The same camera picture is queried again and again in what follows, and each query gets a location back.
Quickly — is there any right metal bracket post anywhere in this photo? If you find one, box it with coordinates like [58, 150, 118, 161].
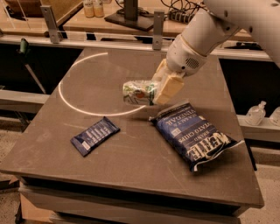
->
[152, 10, 165, 51]

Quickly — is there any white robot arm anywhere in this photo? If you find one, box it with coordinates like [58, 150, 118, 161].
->
[153, 0, 280, 105]

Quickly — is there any right small bottle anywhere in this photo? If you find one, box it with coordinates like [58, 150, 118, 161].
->
[93, 0, 104, 18]

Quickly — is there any metal bracket post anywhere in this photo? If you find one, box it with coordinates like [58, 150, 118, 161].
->
[152, 10, 165, 51]
[40, 5, 62, 44]

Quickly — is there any small bottle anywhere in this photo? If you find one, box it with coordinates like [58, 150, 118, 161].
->
[93, 0, 104, 18]
[83, 0, 95, 18]

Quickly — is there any green handled clamp tool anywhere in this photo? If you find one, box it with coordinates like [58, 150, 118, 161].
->
[17, 38, 47, 95]

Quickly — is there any clear sanitizer bottle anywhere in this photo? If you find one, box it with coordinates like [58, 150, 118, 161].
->
[245, 101, 266, 126]

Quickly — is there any blue rxbar blueberry wrapper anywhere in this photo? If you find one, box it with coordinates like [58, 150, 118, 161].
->
[70, 116, 120, 157]

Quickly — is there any left metal bracket post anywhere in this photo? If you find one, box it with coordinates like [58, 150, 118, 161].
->
[40, 5, 62, 44]

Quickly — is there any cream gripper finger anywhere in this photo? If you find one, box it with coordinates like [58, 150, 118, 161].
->
[153, 73, 184, 105]
[152, 59, 168, 81]

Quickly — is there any left small bottle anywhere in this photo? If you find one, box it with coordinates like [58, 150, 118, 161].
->
[83, 0, 95, 18]

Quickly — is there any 7up soda can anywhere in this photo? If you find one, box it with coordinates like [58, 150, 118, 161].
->
[122, 80, 159, 106]

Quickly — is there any power strip with cables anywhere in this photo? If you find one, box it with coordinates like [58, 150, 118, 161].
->
[168, 10, 194, 24]

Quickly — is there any black monitor stand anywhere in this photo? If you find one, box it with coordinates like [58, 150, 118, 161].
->
[105, 0, 154, 32]

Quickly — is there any blue kettle chips bag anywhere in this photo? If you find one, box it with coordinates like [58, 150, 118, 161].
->
[149, 100, 244, 172]

